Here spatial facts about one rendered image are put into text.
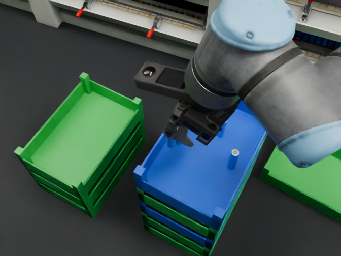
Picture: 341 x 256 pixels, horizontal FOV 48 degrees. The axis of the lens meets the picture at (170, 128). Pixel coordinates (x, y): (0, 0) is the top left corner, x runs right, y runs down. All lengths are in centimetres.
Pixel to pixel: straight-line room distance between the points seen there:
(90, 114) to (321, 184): 74
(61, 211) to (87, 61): 58
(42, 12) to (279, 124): 130
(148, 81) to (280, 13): 26
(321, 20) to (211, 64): 74
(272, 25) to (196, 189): 49
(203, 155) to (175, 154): 6
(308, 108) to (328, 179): 88
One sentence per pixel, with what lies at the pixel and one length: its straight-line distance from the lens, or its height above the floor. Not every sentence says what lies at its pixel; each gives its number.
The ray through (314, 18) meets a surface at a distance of 120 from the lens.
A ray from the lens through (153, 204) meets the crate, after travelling 90.
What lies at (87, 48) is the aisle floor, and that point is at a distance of 155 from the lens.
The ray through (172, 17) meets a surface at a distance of 137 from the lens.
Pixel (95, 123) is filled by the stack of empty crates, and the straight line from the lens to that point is 114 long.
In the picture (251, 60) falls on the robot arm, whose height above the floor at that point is 78.
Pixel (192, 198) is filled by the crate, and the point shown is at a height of 32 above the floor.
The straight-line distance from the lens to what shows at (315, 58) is 134.
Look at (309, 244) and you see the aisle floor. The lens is 122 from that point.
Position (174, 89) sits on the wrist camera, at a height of 63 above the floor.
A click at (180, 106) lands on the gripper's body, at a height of 59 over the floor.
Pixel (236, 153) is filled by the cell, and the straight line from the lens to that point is 83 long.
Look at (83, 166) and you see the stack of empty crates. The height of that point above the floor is 16.
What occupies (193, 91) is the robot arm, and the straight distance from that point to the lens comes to 55.
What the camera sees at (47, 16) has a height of 6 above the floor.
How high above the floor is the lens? 112
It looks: 59 degrees down
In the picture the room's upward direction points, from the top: straight up
